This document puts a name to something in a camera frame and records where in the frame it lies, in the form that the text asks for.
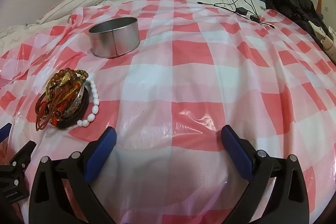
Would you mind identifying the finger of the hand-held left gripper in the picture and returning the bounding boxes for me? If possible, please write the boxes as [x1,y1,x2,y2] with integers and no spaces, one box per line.
[0,123,13,144]
[0,140,37,180]

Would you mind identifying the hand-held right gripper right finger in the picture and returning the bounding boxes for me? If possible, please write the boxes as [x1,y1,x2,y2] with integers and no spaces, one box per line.
[221,125,310,224]

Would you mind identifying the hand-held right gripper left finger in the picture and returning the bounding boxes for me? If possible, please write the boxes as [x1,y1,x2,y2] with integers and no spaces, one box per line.
[28,126,117,224]

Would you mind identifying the brown cord necklace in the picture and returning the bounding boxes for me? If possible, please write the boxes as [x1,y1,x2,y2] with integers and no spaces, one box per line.
[35,93,54,131]

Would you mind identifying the black braided bracelet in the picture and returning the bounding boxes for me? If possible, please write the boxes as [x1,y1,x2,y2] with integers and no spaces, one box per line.
[56,94,90,129]

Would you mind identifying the silver bangle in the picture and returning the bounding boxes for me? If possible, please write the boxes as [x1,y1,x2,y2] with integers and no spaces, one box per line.
[56,84,86,118]

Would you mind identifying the white pearl bracelet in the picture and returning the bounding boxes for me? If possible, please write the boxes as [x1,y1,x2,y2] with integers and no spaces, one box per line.
[77,80,100,128]

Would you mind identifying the red cord bracelet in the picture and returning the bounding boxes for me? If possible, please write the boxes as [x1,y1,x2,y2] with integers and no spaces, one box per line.
[48,105,67,126]

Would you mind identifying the amber bead bracelet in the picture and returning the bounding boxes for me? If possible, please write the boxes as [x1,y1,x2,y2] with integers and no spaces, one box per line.
[49,69,89,89]

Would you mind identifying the round metal tin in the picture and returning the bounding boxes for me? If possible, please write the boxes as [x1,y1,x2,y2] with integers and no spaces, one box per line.
[88,17,139,59]

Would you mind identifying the red white checked plastic sheet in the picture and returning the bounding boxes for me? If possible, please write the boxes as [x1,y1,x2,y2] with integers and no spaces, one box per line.
[0,0,336,224]

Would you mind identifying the striped white blanket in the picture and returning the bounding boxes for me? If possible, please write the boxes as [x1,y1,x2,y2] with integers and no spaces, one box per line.
[0,0,266,42]

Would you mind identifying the black jacket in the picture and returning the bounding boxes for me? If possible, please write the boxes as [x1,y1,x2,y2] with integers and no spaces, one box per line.
[264,0,334,44]

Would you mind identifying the black cable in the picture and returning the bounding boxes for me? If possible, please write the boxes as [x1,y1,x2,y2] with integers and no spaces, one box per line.
[197,0,276,29]

